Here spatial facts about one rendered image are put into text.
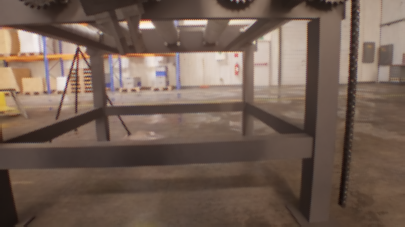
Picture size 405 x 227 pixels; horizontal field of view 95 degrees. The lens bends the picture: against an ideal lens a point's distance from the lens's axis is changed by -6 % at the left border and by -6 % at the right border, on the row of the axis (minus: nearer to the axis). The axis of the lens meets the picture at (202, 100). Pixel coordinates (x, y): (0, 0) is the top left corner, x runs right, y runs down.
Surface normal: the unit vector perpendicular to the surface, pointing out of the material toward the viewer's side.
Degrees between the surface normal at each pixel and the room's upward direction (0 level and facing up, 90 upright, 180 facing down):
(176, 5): 90
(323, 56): 90
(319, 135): 90
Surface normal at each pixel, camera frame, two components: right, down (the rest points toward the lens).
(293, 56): 0.05, 0.12
